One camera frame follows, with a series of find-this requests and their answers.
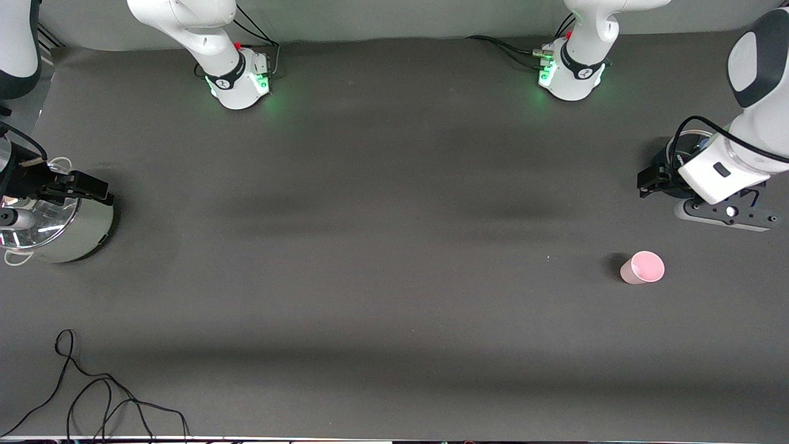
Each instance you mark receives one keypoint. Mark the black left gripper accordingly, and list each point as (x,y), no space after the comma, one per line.
(664,175)

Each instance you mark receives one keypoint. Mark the dark grey table mat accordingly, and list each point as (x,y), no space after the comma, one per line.
(394,246)

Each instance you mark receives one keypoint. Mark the glass lid with bronze knob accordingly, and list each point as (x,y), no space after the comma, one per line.
(49,222)

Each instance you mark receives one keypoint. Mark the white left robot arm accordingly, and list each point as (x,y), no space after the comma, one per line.
(576,74)

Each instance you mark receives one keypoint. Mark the dark blue saucepan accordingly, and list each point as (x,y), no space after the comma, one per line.
(661,154)

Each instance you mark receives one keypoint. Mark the silver cooking pot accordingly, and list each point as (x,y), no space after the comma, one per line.
(86,231)

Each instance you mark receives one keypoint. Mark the pink cup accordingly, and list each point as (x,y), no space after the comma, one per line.
(644,268)

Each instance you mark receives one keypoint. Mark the grey metal frame rail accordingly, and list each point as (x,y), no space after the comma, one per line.
(49,38)

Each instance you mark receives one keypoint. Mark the glass lid with blue knob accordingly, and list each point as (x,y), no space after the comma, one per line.
(693,145)

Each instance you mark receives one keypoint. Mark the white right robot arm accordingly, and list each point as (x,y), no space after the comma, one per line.
(228,80)

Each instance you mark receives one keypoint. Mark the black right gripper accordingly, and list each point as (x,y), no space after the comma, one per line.
(23,177)

